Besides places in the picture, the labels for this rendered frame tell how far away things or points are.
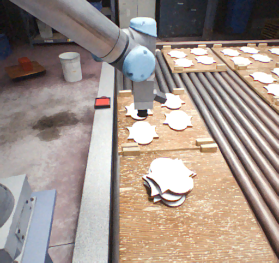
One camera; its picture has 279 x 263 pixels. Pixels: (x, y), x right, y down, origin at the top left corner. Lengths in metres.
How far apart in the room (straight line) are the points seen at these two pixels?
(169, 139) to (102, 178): 0.29
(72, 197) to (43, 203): 1.10
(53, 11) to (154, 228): 0.51
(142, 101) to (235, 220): 0.43
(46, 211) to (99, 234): 0.21
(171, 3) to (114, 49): 5.09
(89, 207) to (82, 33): 0.46
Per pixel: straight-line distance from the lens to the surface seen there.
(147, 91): 0.71
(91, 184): 0.73
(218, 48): 1.89
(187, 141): 0.84
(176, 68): 1.40
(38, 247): 0.71
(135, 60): 0.48
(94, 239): 0.63
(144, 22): 0.65
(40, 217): 0.76
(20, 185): 0.70
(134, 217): 0.62
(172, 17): 5.60
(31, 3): 0.43
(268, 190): 0.79
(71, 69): 3.46
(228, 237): 0.64
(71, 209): 1.82
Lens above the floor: 1.47
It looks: 36 degrees down
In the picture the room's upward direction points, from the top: straight up
